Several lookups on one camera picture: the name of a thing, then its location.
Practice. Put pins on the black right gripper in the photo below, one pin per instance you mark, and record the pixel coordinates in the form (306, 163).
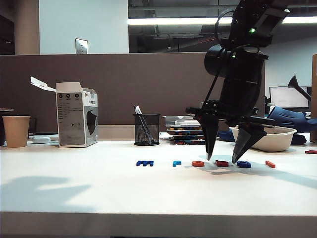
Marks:
(240, 99)

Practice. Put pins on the red letter b magnet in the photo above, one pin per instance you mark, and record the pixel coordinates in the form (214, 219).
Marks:
(219, 163)

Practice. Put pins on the red letter i magnet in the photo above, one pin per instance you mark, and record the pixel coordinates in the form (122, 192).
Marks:
(270, 164)

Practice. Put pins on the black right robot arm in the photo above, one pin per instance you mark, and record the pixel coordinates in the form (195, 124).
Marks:
(237, 62)

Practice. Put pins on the red letter o magnet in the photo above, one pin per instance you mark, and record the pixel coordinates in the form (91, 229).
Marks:
(194, 163)

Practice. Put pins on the light blue letter r magnet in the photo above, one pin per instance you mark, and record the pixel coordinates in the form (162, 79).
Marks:
(176, 163)

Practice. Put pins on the blue letter m magnet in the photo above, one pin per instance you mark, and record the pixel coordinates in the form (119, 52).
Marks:
(144, 163)

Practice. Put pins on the colourful flat box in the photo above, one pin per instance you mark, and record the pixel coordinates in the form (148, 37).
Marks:
(185, 138)
(183, 128)
(188, 142)
(185, 133)

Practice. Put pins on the white oval bowl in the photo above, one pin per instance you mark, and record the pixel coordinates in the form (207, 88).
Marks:
(275, 140)

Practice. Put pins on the computer monitor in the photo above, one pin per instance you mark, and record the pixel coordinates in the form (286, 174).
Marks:
(287, 98)

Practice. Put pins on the black mesh pen holder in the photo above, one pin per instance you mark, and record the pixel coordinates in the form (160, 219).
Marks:
(147, 131)

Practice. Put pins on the black horn-shaped object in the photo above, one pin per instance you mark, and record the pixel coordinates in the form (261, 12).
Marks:
(296, 85)

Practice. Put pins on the brown cardboard box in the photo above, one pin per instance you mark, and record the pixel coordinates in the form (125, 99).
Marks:
(314, 99)

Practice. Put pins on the brown desk partition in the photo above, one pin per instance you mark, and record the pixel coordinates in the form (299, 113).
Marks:
(148, 81)

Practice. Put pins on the ceiling light strip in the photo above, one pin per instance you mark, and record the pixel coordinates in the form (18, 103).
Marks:
(173, 21)

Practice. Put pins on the white face mask box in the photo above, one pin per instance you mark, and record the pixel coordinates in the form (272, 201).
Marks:
(71, 116)

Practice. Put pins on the white earbuds case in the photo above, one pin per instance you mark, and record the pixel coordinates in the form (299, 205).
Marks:
(40, 140)

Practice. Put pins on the brown paper cup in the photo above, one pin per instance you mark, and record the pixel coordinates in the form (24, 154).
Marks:
(16, 131)

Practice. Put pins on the metal wall plate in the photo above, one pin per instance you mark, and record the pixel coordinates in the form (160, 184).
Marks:
(81, 45)

